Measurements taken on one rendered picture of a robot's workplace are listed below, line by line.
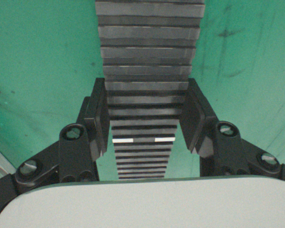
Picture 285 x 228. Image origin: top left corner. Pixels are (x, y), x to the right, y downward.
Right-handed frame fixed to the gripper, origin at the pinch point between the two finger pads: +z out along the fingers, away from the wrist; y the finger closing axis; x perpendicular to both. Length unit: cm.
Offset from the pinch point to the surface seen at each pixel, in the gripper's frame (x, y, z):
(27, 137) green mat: -7.1, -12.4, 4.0
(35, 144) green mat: -8.4, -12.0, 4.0
